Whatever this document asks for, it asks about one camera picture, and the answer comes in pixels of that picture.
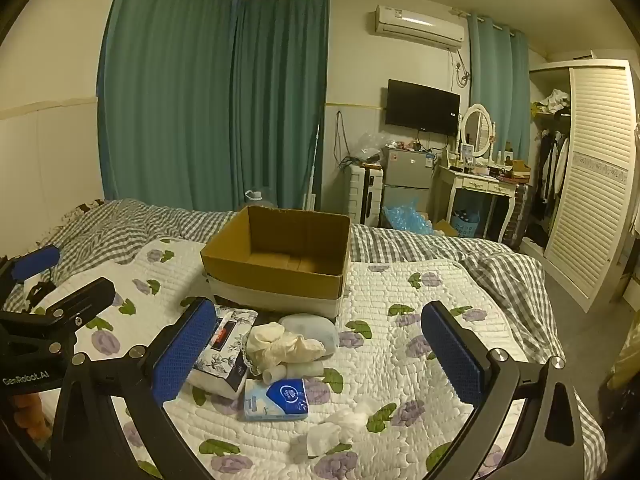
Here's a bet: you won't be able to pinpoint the blue tissue pack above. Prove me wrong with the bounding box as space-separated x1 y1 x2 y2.
243 377 311 422

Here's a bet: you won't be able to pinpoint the person's left hand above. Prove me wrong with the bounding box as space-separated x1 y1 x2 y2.
11 392 53 441

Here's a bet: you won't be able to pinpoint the blue plastic basket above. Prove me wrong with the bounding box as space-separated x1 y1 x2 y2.
450 207 482 240

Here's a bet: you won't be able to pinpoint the dark suitcase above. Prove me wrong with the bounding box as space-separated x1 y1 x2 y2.
505 180 533 248

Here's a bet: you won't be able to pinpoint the crumpled clothes on shelf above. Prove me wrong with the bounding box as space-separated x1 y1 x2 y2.
532 89 572 116

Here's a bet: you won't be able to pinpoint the brown patterned cloth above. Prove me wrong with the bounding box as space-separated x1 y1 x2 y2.
65 201 107 217

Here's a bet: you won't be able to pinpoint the teal curtain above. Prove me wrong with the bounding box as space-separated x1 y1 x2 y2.
467 12 531 161
231 0 331 211
97 0 237 208

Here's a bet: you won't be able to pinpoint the grey checked blanket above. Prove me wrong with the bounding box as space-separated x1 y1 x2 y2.
10 199 608 466

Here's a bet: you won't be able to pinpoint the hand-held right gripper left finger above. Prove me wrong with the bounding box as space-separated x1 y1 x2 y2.
50 296 217 480

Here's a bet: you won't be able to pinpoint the black wall television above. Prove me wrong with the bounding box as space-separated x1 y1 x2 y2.
385 79 462 136

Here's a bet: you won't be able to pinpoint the floral tissue pack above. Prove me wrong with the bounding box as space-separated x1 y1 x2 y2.
187 305 258 401

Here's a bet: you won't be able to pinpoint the black hanging cable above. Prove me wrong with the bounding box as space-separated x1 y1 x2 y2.
334 110 353 168

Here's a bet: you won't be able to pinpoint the floral quilted bedspread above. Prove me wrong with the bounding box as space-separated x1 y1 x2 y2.
10 240 576 480

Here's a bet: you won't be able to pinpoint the blue plastic bag pile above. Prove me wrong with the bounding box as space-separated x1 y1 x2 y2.
382 200 436 236

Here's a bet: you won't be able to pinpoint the white tissue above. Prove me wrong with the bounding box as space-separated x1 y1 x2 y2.
304 422 353 458

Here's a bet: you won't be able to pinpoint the white air conditioner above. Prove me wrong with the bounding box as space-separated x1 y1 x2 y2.
371 5 465 51

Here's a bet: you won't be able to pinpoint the white sock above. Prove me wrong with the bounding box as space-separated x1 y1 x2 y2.
262 360 326 382

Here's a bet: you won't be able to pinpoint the hanging dark clothes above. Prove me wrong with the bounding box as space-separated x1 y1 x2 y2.
531 127 571 221

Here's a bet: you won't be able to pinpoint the cream cloth bag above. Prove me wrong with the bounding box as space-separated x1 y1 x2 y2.
246 321 327 376

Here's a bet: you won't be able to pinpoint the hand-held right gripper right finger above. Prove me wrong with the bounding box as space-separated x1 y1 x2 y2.
421 301 586 480

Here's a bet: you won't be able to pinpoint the white oval vanity mirror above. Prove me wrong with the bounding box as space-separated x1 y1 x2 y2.
460 103 497 158

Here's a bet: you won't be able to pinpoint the white louvered wardrobe door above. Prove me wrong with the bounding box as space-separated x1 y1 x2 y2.
544 60 638 313

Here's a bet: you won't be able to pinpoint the white dressing table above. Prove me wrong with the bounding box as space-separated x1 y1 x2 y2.
434 162 518 248

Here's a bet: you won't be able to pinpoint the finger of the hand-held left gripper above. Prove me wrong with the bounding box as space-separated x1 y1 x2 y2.
0 245 61 302
35 277 117 331

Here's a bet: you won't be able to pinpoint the clear water jug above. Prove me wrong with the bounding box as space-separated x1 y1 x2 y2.
244 189 278 208

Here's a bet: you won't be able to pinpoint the grey small refrigerator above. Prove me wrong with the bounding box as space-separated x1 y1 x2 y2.
382 146 437 226

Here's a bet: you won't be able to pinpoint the brown cardboard box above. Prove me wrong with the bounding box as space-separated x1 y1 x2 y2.
200 205 352 320

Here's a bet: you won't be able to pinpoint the white suitcase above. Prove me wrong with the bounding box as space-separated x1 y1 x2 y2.
348 162 386 227

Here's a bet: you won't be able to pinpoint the clear plastic bag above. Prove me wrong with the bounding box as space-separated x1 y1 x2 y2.
352 132 388 166

